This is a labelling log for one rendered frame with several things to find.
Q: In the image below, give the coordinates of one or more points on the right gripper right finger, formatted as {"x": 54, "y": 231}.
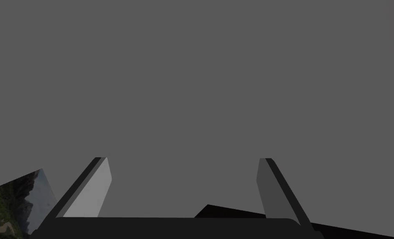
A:
{"x": 274, "y": 192}

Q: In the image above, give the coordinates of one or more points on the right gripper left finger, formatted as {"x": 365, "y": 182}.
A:
{"x": 89, "y": 192}

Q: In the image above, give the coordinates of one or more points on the landscape picture on wall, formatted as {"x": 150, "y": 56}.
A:
{"x": 15, "y": 202}

